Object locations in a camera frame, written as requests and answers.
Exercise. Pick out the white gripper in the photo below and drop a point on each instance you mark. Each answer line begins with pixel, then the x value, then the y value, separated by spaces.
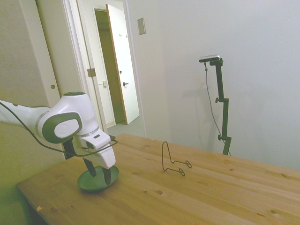
pixel 105 158

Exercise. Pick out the round closet door pull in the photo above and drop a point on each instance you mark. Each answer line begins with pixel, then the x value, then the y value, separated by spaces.
pixel 53 86

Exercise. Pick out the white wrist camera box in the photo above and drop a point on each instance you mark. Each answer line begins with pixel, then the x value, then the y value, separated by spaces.
pixel 97 140

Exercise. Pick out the grey wall switch plate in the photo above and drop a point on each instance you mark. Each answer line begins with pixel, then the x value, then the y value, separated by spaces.
pixel 141 26

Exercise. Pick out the black camera stand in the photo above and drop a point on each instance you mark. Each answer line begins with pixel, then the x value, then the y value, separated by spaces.
pixel 220 82

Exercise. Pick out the white open door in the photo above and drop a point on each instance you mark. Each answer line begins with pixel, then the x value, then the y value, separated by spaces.
pixel 124 58

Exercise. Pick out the round blue-green plate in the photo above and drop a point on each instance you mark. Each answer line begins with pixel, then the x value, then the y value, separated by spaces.
pixel 93 184

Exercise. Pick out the white door frame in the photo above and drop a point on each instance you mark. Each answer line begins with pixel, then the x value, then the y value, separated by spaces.
pixel 72 47

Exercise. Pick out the white sliding closet door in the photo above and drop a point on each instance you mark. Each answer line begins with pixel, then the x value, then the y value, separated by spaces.
pixel 54 35

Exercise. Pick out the metal door strike plate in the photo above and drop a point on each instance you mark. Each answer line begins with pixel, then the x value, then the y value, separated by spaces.
pixel 91 72

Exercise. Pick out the white door latch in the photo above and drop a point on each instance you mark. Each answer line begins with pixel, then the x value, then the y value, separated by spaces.
pixel 104 83

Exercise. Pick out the silver exterior camera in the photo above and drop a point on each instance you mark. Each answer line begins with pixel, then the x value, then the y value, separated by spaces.
pixel 209 58

